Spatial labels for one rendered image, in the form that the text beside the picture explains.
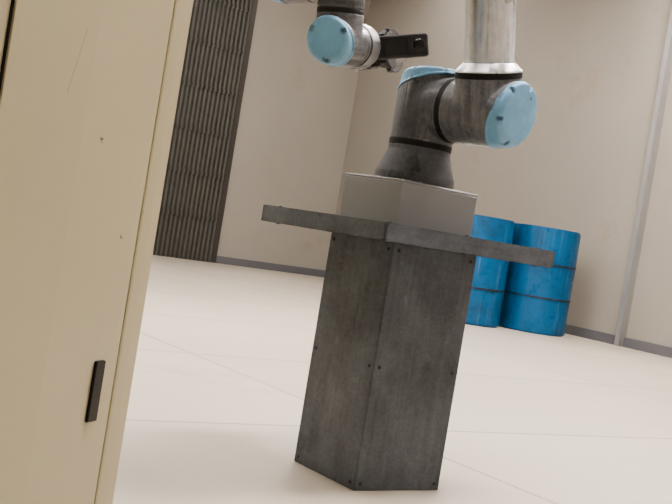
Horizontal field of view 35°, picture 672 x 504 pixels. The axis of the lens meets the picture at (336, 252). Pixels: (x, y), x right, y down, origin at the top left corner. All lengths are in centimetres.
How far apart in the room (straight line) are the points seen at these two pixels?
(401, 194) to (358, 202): 16
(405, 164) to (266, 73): 947
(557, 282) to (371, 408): 651
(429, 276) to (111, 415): 121
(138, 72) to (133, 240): 21
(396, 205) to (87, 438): 123
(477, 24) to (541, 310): 653
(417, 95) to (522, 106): 25
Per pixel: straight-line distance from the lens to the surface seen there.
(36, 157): 115
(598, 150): 964
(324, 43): 205
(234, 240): 1179
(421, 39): 222
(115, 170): 129
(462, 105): 242
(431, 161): 250
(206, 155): 1151
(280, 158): 1202
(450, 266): 250
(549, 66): 1027
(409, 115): 251
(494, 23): 241
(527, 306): 882
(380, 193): 246
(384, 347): 241
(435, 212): 247
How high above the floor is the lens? 57
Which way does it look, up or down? 1 degrees down
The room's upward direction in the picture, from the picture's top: 9 degrees clockwise
